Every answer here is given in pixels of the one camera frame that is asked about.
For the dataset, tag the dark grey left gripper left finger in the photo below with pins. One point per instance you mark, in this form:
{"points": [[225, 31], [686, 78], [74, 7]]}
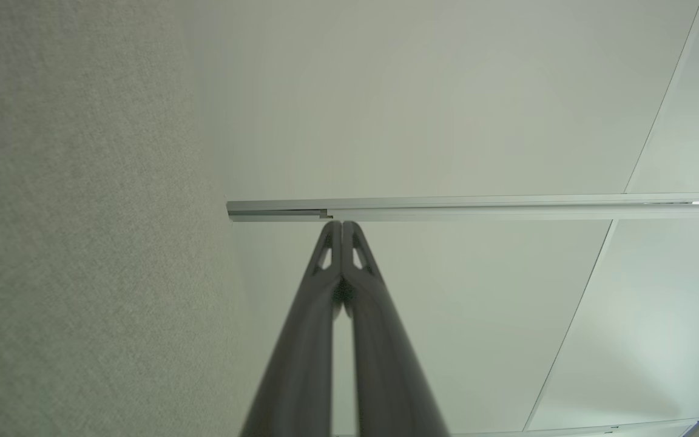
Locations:
{"points": [[307, 340]]}

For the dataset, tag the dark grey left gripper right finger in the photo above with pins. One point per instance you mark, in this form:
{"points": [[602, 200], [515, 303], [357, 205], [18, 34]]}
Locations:
{"points": [[386, 364]]}

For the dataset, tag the grey aluminium wall post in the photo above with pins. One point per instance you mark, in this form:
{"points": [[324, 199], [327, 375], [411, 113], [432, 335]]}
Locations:
{"points": [[477, 207]]}

